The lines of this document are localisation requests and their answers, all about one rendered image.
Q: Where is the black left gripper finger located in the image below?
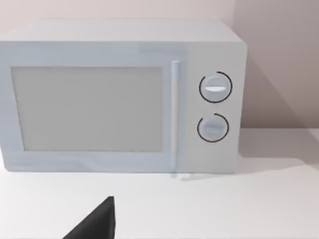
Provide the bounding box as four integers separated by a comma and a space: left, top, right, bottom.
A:
62, 196, 117, 239

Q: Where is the pale knob with grey bar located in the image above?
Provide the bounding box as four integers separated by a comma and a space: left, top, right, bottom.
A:
199, 117, 226, 140

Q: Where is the pale knob with white bar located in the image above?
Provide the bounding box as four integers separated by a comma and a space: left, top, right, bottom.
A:
201, 75, 230, 101

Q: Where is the pale microwave door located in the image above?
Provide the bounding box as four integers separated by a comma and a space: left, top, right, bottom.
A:
0, 41, 187, 174

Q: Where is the pale microwave oven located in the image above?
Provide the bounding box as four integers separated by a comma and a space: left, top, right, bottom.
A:
0, 18, 248, 175

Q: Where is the pale microwave door handle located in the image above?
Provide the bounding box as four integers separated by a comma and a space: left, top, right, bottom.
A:
170, 59, 180, 173

